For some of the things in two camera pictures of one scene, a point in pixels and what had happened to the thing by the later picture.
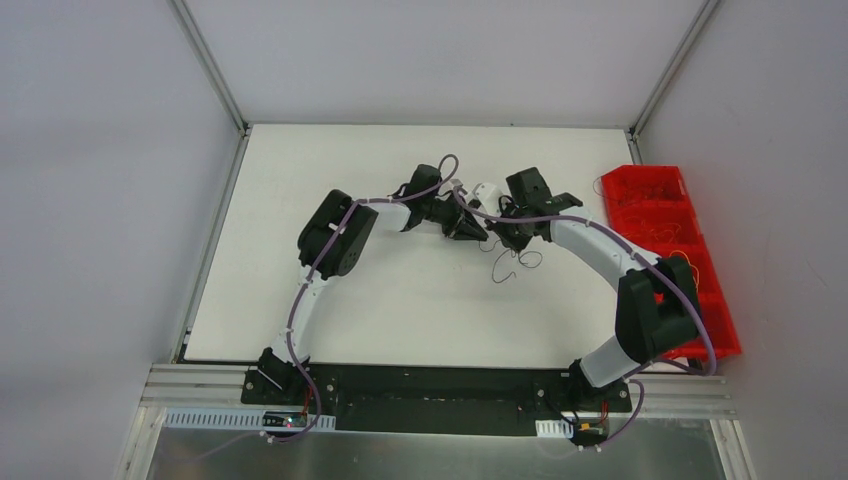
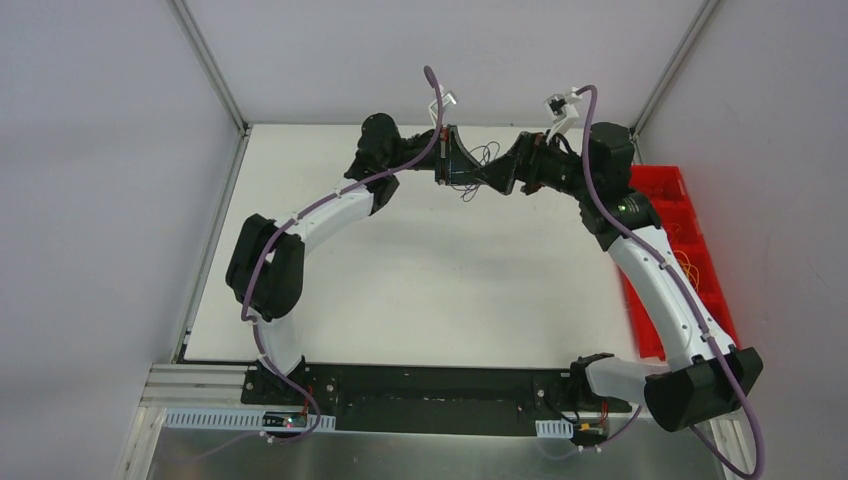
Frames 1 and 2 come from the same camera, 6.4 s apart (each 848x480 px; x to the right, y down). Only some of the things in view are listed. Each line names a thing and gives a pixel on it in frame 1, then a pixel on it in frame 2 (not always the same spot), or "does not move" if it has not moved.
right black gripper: x=511 y=234 → x=527 y=161
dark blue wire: x=518 y=252 → x=494 y=148
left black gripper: x=452 y=216 → x=448 y=153
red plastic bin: x=651 y=209 does not move
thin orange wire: x=688 y=262 does not move
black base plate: x=430 y=399 does not move
